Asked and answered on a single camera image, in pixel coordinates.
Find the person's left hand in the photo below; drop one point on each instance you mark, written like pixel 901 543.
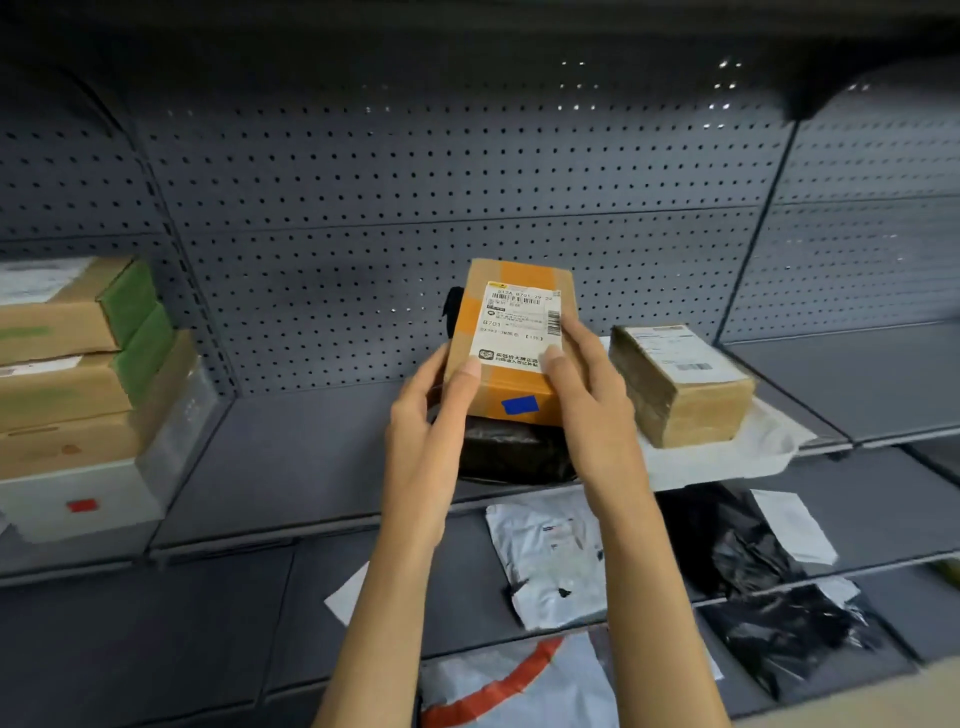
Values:
pixel 416 442

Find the person's right hand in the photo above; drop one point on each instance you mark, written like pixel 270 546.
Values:
pixel 600 427

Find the person's right thumb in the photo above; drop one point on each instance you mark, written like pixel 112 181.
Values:
pixel 556 369

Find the person's left thumb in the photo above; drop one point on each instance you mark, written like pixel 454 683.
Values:
pixel 465 390

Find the orange taped cardboard box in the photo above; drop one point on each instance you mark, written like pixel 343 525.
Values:
pixel 517 300

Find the person's left forearm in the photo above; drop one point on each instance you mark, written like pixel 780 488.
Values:
pixel 390 622

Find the person's right forearm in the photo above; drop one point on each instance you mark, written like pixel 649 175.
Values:
pixel 652 607

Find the black plastic parcel bag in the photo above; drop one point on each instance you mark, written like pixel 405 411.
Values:
pixel 510 450

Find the brown taped cardboard box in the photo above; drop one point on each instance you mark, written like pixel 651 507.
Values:
pixel 679 397

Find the white grey mailer bag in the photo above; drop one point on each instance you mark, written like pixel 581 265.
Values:
pixel 551 559

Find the grey metal shelving unit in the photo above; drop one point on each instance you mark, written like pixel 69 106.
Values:
pixel 420 180

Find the white flat mailer bag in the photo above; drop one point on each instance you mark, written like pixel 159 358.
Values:
pixel 765 442

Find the black bag with white label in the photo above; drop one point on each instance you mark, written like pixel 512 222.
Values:
pixel 720 540

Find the white paper sheet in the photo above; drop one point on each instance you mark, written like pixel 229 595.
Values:
pixel 349 596

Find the white mailer with orange stripe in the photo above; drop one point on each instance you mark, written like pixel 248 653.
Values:
pixel 525 686

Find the crumpled black plastic bag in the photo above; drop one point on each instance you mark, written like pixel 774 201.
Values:
pixel 795 637

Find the white box with red sticker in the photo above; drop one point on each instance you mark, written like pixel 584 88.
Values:
pixel 112 495

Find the plain brown cardboard box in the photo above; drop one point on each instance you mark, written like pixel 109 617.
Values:
pixel 90 446

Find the green taped cardboard box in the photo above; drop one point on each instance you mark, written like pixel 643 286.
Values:
pixel 67 315
pixel 75 390

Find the brown cardboard carton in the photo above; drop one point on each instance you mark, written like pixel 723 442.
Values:
pixel 877 697

